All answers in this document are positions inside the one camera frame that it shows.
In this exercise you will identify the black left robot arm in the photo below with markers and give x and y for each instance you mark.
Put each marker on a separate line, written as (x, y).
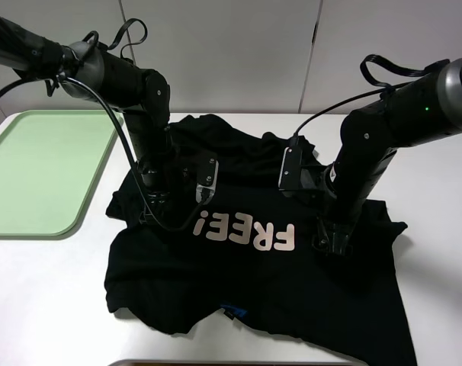
(136, 101)

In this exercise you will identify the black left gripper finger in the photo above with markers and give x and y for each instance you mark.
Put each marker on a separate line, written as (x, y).
(146, 218)

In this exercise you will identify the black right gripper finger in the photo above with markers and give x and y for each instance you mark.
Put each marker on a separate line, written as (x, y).
(341, 235)
(323, 238)

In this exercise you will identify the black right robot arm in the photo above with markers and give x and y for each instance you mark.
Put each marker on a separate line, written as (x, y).
(415, 107)

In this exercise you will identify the light green plastic tray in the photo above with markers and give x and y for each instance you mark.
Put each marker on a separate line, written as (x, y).
(49, 162)

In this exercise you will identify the black short sleeve t-shirt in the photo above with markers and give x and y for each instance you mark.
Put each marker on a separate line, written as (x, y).
(249, 253)

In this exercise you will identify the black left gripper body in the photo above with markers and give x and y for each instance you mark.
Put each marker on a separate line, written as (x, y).
(170, 186)

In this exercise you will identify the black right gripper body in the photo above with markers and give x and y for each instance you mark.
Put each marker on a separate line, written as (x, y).
(338, 196)

